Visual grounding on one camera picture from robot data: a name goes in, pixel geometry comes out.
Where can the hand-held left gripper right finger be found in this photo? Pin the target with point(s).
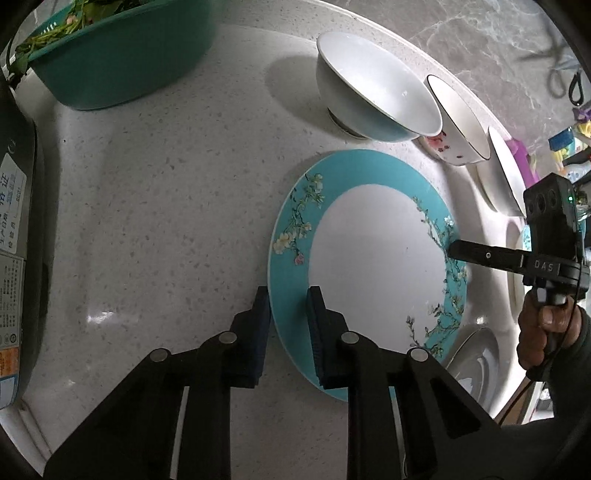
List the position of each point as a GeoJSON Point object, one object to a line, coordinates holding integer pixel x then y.
{"type": "Point", "coordinates": [318, 332]}

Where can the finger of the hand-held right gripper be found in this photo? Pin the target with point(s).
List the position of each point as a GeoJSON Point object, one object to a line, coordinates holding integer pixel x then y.
{"type": "Point", "coordinates": [485, 254]}

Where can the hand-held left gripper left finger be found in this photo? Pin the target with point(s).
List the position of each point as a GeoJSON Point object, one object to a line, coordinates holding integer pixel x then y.
{"type": "Point", "coordinates": [261, 332]}

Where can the teal floral rimmed plate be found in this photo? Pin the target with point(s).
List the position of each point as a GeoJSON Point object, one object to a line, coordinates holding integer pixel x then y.
{"type": "Point", "coordinates": [378, 240]}

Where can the white bowl with red flowers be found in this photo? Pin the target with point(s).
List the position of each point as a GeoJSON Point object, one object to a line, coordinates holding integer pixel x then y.
{"type": "Point", "coordinates": [455, 120]}

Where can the person's right forearm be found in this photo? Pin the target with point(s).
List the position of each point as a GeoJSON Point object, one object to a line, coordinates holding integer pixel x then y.
{"type": "Point", "coordinates": [572, 369]}

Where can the person's right hand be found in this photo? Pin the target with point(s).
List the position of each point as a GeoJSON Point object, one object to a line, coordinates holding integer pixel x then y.
{"type": "Point", "coordinates": [531, 332]}

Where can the purple plastic thing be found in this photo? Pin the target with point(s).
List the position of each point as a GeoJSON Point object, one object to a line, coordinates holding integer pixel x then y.
{"type": "Point", "coordinates": [524, 161]}

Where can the plain white bowl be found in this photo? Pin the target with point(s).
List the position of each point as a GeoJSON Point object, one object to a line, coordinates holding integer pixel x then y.
{"type": "Point", "coordinates": [503, 175]}

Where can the colourful kitchen clutter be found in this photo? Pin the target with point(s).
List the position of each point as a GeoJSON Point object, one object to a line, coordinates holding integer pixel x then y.
{"type": "Point", "coordinates": [570, 143]}

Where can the white bowl with teal outside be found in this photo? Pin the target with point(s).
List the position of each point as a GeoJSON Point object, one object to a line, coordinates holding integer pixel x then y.
{"type": "Point", "coordinates": [369, 78]}

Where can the black appliance with labels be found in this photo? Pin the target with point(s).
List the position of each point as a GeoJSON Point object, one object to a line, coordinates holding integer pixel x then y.
{"type": "Point", "coordinates": [18, 230]}

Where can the teal plastic basin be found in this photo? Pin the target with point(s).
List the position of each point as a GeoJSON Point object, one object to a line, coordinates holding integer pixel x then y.
{"type": "Point", "coordinates": [115, 60]}

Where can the green leafy vegetables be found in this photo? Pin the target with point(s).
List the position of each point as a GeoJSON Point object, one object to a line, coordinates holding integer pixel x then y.
{"type": "Point", "coordinates": [92, 7]}

